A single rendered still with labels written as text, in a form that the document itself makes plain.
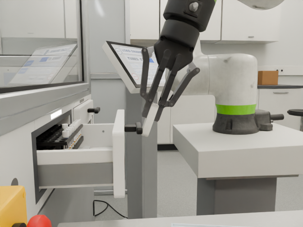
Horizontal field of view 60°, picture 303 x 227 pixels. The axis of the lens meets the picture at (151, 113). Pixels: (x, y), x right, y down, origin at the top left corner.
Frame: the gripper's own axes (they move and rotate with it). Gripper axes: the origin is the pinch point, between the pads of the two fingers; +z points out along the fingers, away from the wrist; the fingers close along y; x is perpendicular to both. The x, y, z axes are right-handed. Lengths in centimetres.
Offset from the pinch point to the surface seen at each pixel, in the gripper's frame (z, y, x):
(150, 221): 15.6, 4.8, -11.4
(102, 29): -36, -37, 166
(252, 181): 10.2, 39.2, 19.0
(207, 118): 8, 116, 293
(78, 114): 7.0, -16.1, 16.9
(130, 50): -22, -10, 95
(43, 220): 6.8, -10.0, -33.1
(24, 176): 10.8, -16.1, -18.3
